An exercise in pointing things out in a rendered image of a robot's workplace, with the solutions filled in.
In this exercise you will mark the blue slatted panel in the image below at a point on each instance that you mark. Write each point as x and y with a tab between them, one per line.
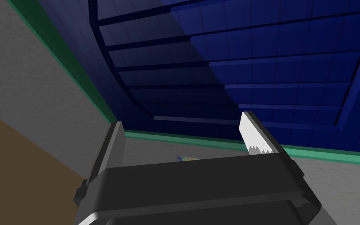
261	62

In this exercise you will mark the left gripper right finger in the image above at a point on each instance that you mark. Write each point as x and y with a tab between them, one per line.
252	137

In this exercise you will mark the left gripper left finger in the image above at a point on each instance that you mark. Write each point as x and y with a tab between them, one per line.
112	150

